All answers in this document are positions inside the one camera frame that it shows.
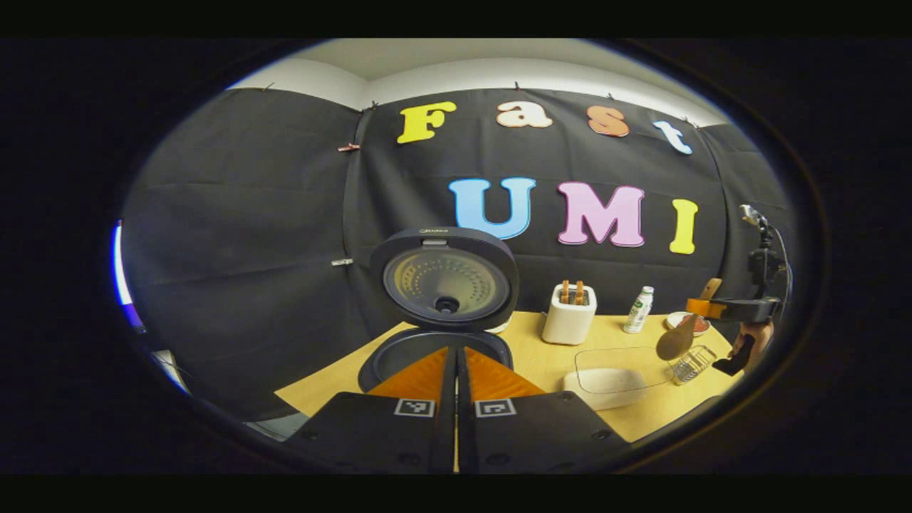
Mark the wire chopstick holder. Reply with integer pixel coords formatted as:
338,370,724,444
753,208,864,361
668,345,717,385

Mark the clear plastic container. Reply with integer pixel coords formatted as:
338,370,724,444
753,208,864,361
563,346,678,411

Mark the black backdrop cloth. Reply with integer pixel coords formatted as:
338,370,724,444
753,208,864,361
121,87,795,421

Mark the white milk bottle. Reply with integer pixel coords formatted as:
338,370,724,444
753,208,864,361
623,286,655,334

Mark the white round plate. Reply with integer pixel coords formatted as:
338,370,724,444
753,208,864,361
666,311,711,337

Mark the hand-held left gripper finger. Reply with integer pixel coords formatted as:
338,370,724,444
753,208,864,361
285,346,457,475
457,346,631,475

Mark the dark blue rice cooker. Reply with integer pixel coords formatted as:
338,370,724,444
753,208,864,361
358,227,521,393

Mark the wooden spoon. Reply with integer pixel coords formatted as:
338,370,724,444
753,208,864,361
655,278,722,361

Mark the white toaster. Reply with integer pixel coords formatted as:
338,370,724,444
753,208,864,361
541,284,598,346

